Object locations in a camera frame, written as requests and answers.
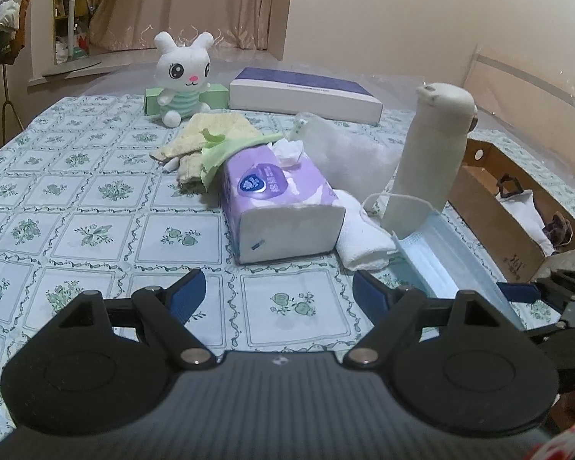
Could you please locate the purple tissue pack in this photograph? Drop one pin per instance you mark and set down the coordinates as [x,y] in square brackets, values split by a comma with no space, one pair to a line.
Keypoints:
[278,187]

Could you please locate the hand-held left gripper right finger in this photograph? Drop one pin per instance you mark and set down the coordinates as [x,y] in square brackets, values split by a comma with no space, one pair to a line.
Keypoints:
[371,292]

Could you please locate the green cardboard box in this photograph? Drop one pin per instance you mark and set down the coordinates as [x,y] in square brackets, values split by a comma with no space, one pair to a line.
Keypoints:
[218,96]

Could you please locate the white box with purple lid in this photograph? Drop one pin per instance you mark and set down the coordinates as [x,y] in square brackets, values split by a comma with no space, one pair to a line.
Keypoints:
[306,103]

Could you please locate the blue face mask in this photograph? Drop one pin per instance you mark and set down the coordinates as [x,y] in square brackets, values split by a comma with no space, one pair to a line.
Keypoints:
[441,258]

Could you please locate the beige patterned curtain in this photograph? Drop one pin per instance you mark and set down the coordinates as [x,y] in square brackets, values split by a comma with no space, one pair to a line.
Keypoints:
[182,0]

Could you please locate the small white tube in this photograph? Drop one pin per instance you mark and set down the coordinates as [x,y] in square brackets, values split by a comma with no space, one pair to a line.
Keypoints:
[170,165]

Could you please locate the brown cardboard box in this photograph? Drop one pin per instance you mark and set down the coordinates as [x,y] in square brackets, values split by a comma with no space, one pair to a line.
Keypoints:
[488,220]

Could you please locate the white ribbed towel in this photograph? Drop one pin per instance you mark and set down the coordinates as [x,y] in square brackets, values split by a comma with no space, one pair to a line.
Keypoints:
[364,239]

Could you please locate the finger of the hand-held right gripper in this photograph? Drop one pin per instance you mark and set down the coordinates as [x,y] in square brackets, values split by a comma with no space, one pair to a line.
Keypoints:
[551,332]
[517,292]

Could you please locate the clear plastic bag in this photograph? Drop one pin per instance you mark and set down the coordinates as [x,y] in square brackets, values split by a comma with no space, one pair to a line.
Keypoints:
[345,153]

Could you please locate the pale yellow towel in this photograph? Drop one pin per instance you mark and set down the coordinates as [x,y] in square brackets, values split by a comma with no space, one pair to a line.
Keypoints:
[206,129]

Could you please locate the red printed white clothing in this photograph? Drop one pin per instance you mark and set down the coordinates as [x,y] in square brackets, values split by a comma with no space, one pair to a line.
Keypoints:
[570,441]

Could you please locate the white bunny plush toy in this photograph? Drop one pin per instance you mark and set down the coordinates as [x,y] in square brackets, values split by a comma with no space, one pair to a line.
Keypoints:
[184,67]

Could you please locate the cluttered shelf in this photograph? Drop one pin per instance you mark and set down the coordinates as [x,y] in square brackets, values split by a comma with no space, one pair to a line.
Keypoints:
[84,14]

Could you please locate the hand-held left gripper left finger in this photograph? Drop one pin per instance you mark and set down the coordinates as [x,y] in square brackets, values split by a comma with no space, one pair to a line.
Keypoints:
[187,294]

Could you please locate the dark purple scrunchie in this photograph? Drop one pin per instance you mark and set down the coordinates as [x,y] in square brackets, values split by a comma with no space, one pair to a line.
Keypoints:
[558,230]

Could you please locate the light green cloth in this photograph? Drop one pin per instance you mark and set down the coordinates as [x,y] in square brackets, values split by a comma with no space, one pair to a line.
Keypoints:
[225,153]

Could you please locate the white thermos bottle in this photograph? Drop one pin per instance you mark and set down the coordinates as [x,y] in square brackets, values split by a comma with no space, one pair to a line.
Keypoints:
[431,153]

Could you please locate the standing fan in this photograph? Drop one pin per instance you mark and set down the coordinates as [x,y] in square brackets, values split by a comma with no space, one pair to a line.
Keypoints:
[74,64]

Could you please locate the metal coat rack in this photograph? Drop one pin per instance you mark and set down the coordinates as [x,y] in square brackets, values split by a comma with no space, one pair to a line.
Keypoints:
[5,96]

